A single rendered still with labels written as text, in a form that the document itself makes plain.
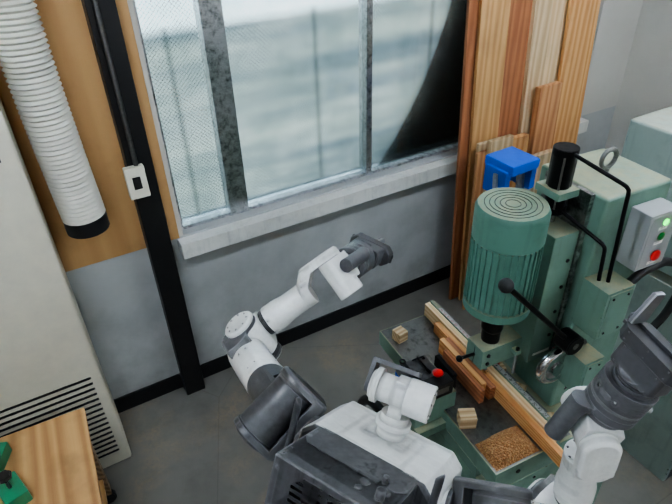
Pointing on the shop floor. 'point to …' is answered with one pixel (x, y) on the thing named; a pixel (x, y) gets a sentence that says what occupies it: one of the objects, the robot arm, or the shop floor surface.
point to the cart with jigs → (53, 464)
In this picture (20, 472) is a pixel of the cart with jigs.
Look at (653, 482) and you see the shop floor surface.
